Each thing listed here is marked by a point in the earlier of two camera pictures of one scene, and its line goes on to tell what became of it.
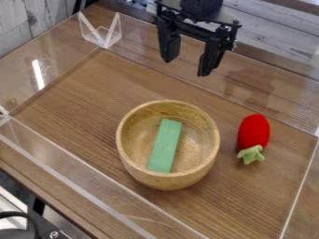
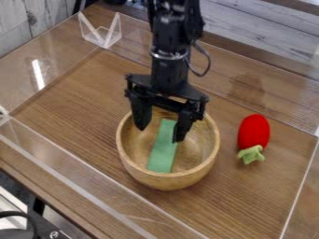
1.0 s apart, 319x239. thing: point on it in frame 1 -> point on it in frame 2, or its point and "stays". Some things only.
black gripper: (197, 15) -> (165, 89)
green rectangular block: (165, 146) stays
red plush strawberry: (253, 137) stays
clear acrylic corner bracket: (103, 36) stays
